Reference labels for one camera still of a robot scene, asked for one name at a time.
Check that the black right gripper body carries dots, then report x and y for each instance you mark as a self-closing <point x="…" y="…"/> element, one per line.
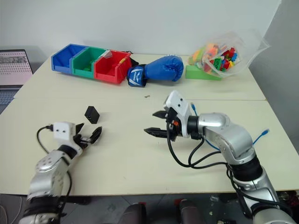
<point x="172" y="130"/>

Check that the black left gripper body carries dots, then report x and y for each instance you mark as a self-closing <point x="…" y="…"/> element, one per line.
<point x="82" y="140"/>

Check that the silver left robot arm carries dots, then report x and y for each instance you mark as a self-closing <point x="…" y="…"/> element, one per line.
<point x="47" y="171"/>

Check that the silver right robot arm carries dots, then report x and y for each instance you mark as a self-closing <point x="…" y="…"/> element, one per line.
<point x="236" y="140"/>

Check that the small black box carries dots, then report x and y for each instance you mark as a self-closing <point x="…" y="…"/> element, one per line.
<point x="92" y="114"/>

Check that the blue boxing glove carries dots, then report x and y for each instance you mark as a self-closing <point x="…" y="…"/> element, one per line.
<point x="165" y="67"/>

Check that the green wedge block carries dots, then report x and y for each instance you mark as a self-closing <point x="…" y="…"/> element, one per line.
<point x="195" y="73"/>

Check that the red plastic storage bin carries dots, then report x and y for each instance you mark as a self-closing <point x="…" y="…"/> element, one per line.
<point x="108" y="75"/>

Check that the green plastic storage bin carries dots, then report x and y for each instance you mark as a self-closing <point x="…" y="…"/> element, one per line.
<point x="83" y="62"/>

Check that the blue plastic storage bin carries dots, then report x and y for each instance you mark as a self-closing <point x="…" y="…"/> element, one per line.
<point x="61" y="61"/>

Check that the clear plastic piece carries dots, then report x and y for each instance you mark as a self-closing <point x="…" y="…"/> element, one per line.
<point x="107" y="54"/>

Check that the clear bag of toy bricks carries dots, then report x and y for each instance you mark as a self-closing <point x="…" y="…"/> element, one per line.
<point x="222" y="58"/>

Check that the dark rounded shape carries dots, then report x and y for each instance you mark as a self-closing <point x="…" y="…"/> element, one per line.
<point x="135" y="213"/>
<point x="189" y="212"/>

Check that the grey laptop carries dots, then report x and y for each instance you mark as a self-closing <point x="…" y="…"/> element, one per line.
<point x="14" y="65"/>

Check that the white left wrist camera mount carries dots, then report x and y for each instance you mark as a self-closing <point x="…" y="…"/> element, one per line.
<point x="62" y="131"/>

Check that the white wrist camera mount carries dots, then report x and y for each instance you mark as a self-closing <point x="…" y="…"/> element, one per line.
<point x="62" y="131"/>
<point x="181" y="105"/>

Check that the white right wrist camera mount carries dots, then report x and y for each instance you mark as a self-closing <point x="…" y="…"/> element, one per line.
<point x="181" y="105"/>

